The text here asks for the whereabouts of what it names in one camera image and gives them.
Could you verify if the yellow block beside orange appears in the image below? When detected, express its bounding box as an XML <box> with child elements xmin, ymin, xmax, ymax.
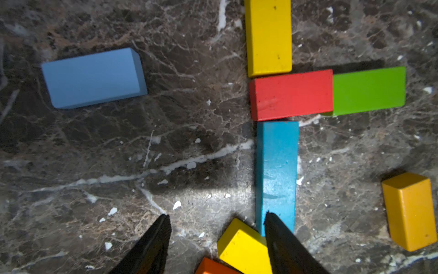
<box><xmin>217</xmin><ymin>219</ymin><xmax>273</xmax><ymax>274</ymax></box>

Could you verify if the yellow stroke block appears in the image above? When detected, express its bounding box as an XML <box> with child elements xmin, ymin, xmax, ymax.
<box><xmin>244</xmin><ymin>0</ymin><xmax>293</xmax><ymax>78</ymax></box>

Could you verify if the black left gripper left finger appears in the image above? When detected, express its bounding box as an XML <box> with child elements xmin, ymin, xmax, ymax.
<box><xmin>110</xmin><ymin>214</ymin><xmax>172</xmax><ymax>274</ymax></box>

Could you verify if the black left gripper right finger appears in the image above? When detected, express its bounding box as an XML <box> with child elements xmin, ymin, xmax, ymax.
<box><xmin>264</xmin><ymin>212</ymin><xmax>329</xmax><ymax>274</ymax></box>

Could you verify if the cyan block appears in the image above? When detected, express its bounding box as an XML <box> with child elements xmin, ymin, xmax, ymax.
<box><xmin>255</xmin><ymin>121</ymin><xmax>300</xmax><ymax>237</ymax></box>

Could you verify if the green block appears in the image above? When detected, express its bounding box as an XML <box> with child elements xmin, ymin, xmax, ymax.
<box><xmin>323</xmin><ymin>66</ymin><xmax>407</xmax><ymax>116</ymax></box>

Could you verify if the red block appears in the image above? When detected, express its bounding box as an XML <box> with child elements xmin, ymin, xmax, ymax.
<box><xmin>249</xmin><ymin>69</ymin><xmax>334</xmax><ymax>122</ymax></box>

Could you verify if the light blue block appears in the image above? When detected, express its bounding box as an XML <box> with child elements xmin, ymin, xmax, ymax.
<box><xmin>42</xmin><ymin>48</ymin><xmax>148</xmax><ymax>109</ymax></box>

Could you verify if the small yellow block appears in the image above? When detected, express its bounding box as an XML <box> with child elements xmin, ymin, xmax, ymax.
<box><xmin>382</xmin><ymin>172</ymin><xmax>438</xmax><ymax>252</ymax></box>

